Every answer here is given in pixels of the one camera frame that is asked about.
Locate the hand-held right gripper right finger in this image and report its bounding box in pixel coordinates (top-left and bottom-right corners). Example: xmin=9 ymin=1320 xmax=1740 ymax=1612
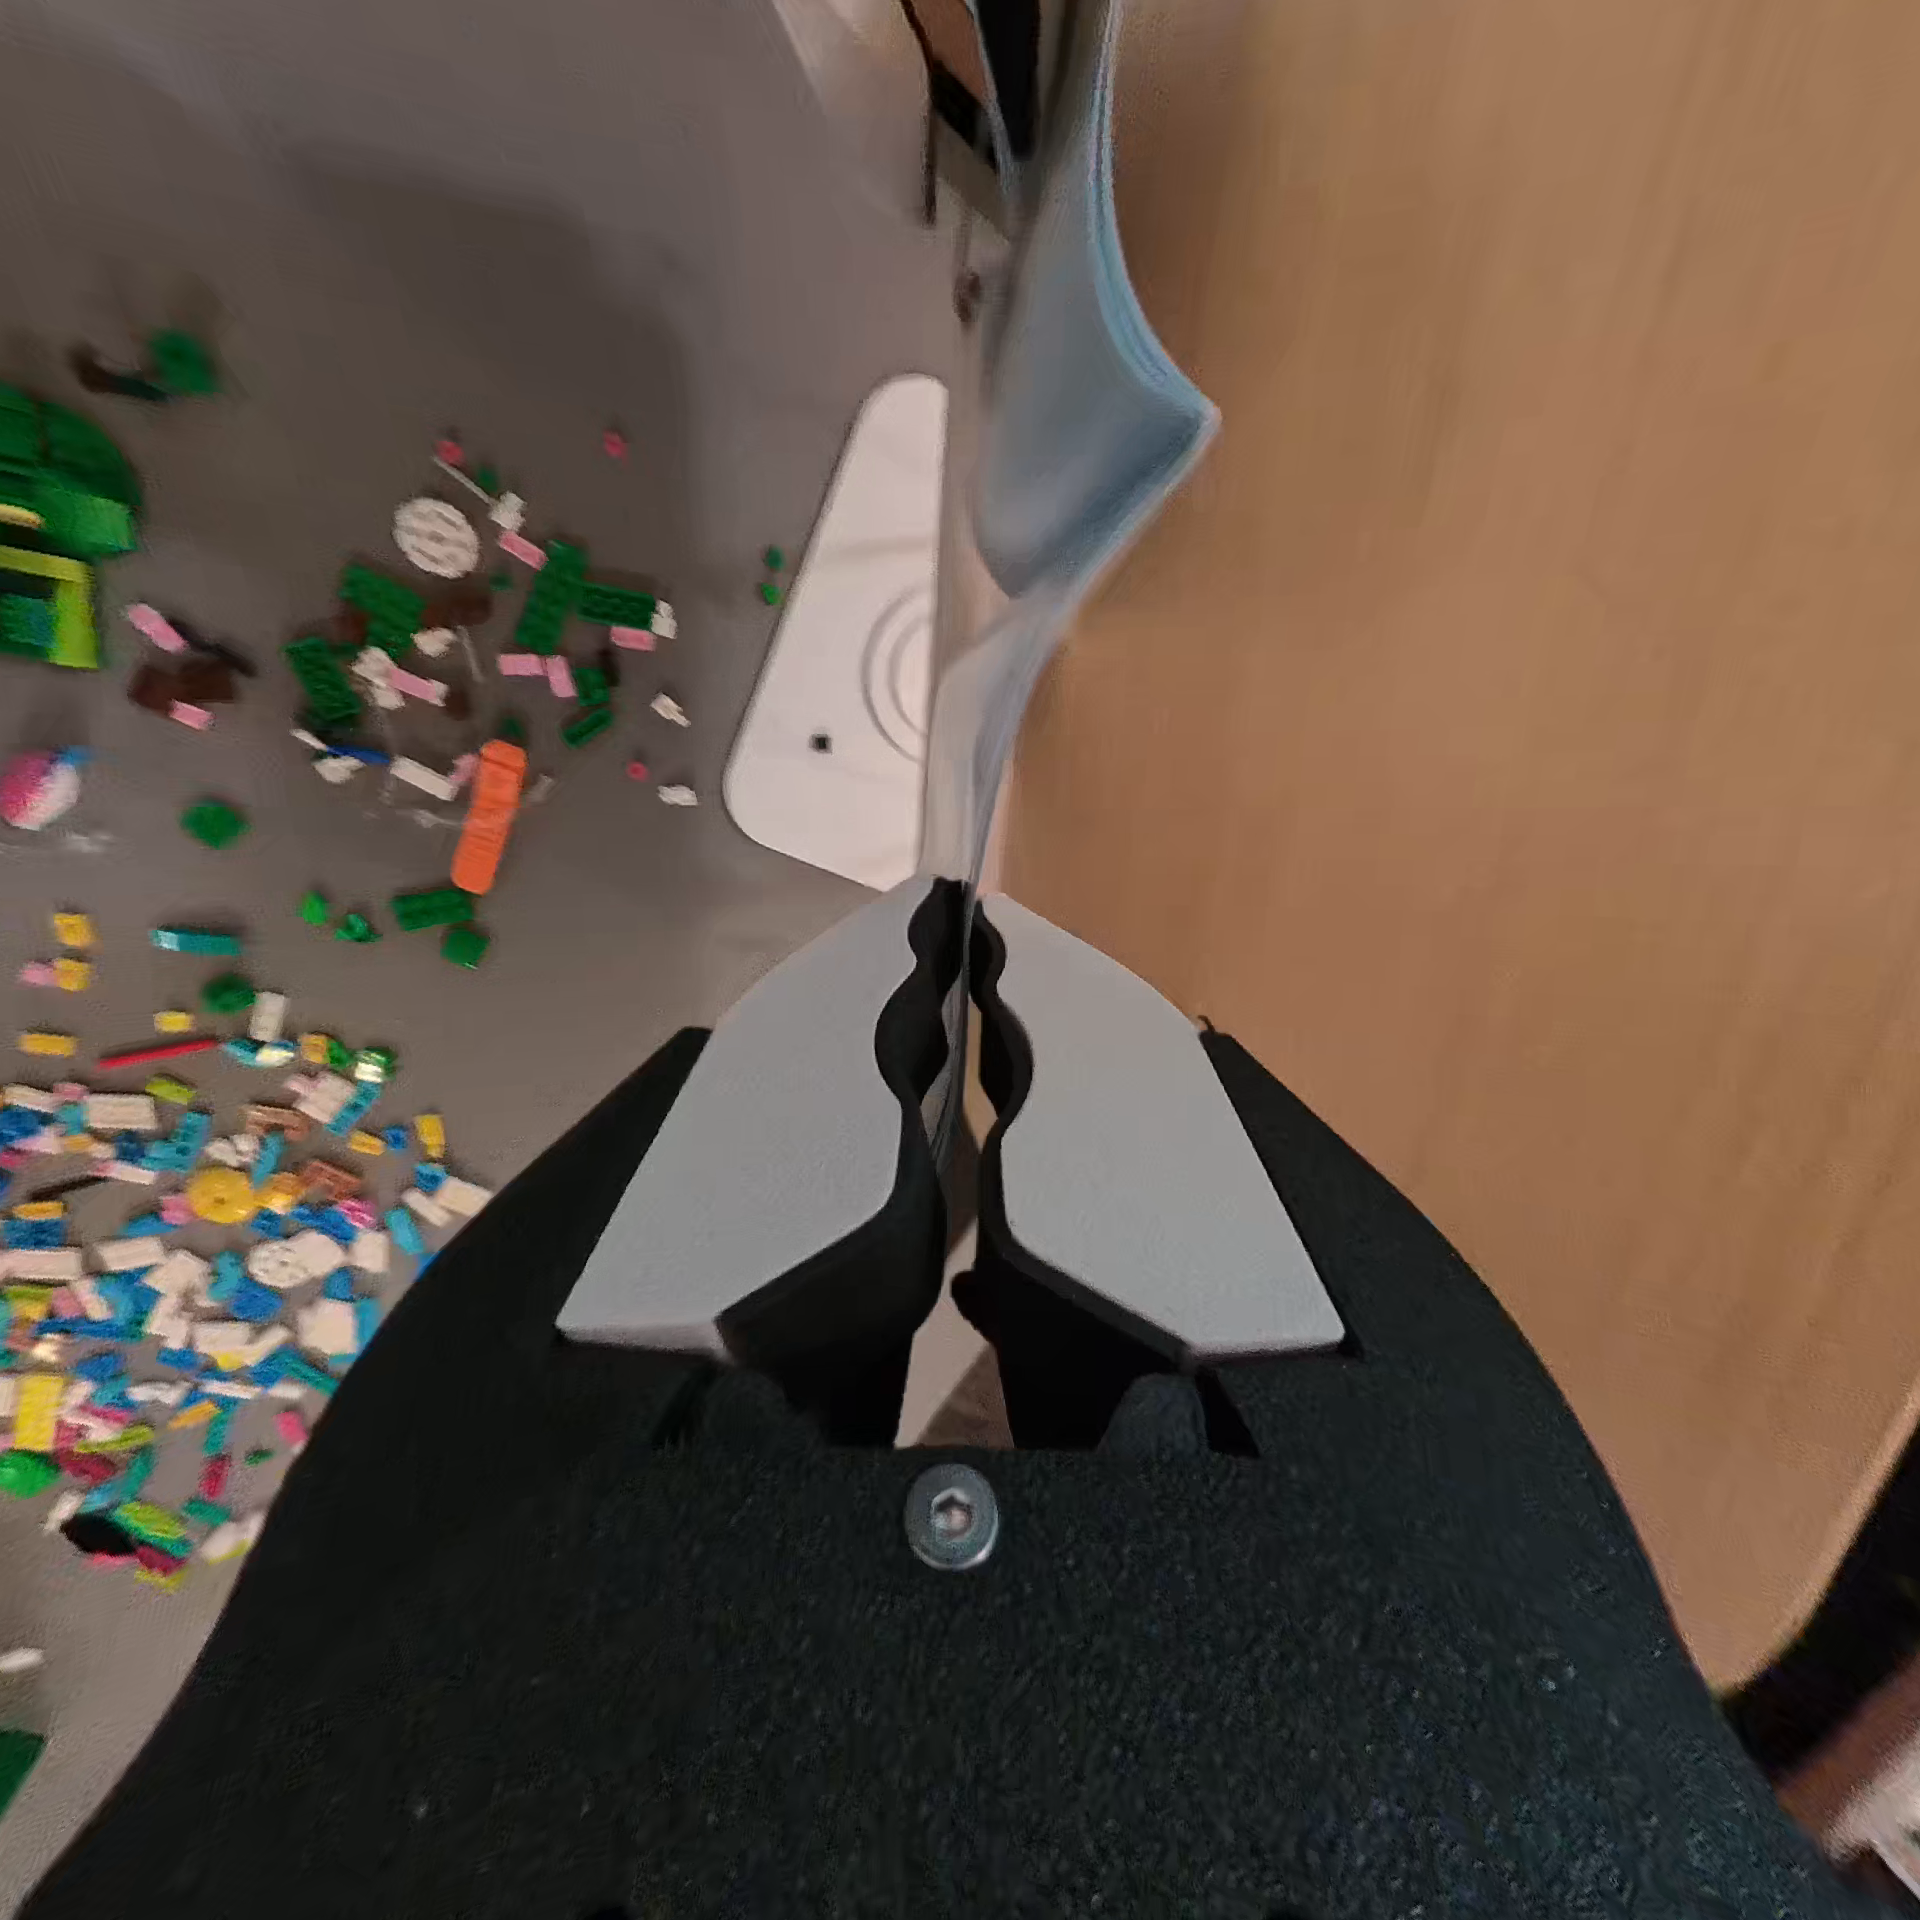
xmin=967 ymin=891 xmax=1346 ymax=1365

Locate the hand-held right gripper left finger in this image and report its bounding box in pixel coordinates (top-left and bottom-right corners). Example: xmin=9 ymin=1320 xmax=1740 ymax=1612
xmin=555 ymin=879 xmax=969 ymax=1355

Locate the lego instruction booklet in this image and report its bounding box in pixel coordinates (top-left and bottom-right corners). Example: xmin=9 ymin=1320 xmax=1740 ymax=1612
xmin=897 ymin=0 xmax=1222 ymax=1163

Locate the orange lego piece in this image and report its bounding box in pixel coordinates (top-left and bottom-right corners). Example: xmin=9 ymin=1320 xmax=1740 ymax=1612
xmin=451 ymin=738 xmax=530 ymax=896

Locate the pile of colourful lego pieces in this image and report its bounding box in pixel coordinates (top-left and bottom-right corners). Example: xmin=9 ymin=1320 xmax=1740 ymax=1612
xmin=0 ymin=901 xmax=497 ymax=1595

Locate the pile of green brown lego pieces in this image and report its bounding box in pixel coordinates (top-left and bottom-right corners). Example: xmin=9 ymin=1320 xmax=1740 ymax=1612
xmin=66 ymin=330 xmax=702 ymax=842

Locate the white round lego plate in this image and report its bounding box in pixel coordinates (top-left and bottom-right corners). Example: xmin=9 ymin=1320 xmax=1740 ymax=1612
xmin=394 ymin=497 xmax=483 ymax=581

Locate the pink white lego dome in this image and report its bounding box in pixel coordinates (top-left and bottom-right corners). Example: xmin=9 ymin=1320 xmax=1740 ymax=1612
xmin=0 ymin=749 xmax=97 ymax=837

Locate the green lego build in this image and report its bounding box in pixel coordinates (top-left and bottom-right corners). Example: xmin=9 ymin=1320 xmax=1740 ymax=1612
xmin=0 ymin=381 xmax=146 ymax=672

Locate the white stand base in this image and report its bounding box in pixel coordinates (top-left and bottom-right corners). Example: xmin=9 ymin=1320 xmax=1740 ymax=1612
xmin=723 ymin=375 xmax=962 ymax=891

